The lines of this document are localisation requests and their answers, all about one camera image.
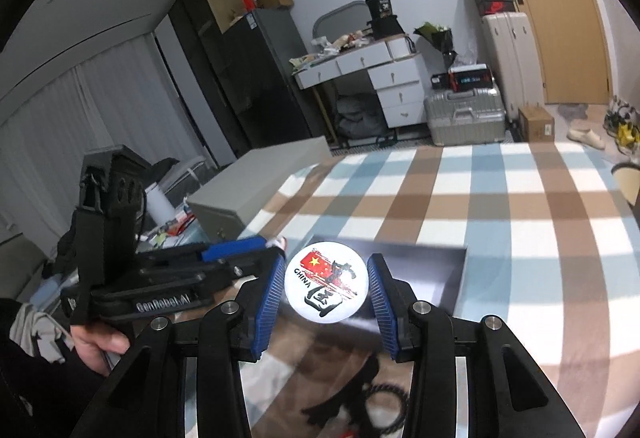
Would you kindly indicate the red print round badge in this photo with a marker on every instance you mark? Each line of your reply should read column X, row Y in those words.
column 325, row 283

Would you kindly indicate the black bag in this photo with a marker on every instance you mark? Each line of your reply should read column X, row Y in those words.
column 385, row 27

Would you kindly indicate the red packet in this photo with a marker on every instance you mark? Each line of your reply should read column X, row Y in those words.
column 247, row 0

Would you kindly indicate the yellow shoes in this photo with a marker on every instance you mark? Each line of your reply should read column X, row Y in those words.
column 629, row 133

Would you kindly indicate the dark grey fridge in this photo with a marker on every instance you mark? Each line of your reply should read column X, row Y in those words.
column 270, row 82

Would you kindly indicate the round beige basket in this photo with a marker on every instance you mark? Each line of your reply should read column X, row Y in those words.
column 629, row 183

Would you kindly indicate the brown cardboard box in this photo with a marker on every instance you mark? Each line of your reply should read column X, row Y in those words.
column 536, row 125

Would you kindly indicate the dark wardrobe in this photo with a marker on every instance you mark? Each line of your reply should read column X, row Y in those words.
column 200, row 67

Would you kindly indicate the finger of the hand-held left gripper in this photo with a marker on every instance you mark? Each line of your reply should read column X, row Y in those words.
column 235, row 247
column 200, row 275

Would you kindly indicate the beige slippers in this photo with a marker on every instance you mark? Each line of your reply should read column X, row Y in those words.
column 585, row 137

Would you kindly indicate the person's left hand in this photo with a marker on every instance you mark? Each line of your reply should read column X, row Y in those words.
column 95, row 348

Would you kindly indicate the grey bag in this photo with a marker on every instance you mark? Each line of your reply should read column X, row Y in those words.
column 360, row 117

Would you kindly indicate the white desk with drawers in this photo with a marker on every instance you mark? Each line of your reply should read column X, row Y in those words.
column 400, row 92

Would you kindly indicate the grey white cloth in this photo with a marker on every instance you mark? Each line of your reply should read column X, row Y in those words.
column 40, row 333

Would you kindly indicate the checked tablecloth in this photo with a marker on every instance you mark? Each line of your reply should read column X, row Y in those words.
column 500, row 218

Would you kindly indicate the wooden door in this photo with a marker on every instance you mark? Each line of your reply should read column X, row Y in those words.
column 565, row 42

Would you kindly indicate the black box with red stripe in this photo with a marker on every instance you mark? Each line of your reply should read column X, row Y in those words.
column 470, row 77

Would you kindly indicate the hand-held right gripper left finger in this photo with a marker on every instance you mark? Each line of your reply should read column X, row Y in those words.
column 267, row 303

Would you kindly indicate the white upright suitcase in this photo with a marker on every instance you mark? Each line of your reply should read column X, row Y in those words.
column 510, row 67

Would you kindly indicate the grey rounded panel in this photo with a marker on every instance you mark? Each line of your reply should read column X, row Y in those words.
column 340, row 15

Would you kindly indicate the pile of small clutter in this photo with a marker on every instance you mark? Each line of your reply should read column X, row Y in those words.
column 170, row 228

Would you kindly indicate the person's left forearm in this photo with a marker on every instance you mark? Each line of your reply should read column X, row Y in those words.
column 30, row 383

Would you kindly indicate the small black box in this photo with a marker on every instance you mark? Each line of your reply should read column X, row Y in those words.
column 440, row 81

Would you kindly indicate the flower bouquet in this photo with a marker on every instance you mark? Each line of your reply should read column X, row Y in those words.
column 440, row 35

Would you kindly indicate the pile of desk clutter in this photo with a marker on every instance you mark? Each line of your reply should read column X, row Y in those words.
column 330, row 50

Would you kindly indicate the white curtain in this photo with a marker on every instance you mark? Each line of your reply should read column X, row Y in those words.
column 75, row 142

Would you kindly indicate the dark clothes pile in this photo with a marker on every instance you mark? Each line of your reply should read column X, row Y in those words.
column 165, row 167

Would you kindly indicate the black box with label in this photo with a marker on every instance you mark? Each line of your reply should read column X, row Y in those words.
column 377, row 6

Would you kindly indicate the silver suitcase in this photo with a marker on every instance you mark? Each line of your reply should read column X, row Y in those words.
column 465, row 117

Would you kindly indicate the grey slippers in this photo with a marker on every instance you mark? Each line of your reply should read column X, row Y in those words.
column 574, row 111

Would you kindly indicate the black red shoe box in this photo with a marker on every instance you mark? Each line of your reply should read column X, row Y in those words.
column 495, row 7

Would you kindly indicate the grey cardboard box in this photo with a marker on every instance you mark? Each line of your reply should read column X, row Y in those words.
column 425, row 278

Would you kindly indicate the white bottle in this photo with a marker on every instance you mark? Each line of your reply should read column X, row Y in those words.
column 157, row 205

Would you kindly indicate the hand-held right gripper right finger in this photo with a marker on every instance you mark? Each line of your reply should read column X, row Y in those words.
column 382, row 303

